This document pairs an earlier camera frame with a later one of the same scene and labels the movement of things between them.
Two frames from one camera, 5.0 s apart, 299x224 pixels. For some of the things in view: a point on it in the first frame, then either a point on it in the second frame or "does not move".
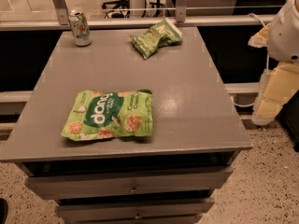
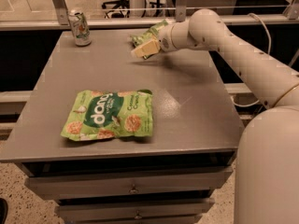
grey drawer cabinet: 170,177 does not move
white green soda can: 80,29 does not move
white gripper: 285,36 → 165,38
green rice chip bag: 107,114 does not move
